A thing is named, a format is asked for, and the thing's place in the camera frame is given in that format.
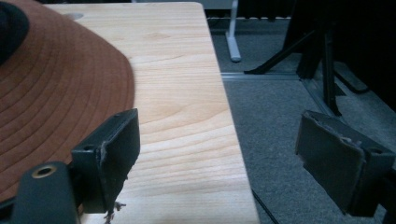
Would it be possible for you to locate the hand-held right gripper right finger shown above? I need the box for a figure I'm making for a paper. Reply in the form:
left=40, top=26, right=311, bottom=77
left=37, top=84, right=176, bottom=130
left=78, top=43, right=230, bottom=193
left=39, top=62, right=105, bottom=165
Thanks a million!
left=294, top=110, right=396, bottom=218

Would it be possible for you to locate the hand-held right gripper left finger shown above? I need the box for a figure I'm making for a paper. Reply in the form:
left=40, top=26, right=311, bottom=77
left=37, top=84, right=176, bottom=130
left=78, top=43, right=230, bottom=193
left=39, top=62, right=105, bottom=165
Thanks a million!
left=70, top=107, right=141, bottom=218

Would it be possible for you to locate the black cap with brown brim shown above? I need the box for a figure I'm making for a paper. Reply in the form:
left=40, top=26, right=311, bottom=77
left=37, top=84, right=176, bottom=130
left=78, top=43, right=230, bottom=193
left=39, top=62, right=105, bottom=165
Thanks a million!
left=0, top=0, right=135, bottom=203

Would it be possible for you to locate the black flat stand foot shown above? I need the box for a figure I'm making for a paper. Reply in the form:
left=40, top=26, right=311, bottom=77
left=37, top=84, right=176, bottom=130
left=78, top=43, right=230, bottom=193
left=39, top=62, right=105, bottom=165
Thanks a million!
left=333, top=61, right=370, bottom=94

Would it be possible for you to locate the black tripod stand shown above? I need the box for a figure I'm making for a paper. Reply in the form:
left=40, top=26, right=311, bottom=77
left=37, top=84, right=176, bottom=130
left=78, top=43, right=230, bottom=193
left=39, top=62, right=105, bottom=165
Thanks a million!
left=244, top=0, right=347, bottom=117

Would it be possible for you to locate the white metal table leg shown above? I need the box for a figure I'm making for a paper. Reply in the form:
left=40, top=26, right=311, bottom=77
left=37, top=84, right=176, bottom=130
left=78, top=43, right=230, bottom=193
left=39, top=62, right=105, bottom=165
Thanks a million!
left=224, top=0, right=243, bottom=63

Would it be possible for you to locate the black cable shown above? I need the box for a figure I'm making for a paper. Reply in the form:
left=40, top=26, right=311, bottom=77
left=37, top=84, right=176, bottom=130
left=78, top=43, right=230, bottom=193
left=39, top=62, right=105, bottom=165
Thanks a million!
left=250, top=188, right=281, bottom=224

